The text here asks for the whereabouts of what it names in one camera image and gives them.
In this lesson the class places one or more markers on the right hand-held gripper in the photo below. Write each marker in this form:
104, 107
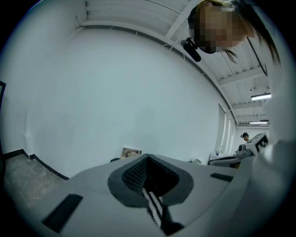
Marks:
260, 144

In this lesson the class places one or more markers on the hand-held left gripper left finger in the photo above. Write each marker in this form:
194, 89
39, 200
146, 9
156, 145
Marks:
88, 189

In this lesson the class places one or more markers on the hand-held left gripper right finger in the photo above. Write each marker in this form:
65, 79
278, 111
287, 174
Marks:
203, 185

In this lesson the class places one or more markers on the ceiling tube light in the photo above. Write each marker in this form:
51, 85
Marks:
259, 122
260, 97

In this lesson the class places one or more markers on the open white paperback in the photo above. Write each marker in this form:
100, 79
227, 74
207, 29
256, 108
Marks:
131, 153

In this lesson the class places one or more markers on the person's white sweatshirt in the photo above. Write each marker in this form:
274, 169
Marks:
284, 115

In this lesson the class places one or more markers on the person's head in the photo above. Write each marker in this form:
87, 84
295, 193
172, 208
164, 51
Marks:
217, 27

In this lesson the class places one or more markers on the black head camera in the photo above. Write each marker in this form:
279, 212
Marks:
190, 49

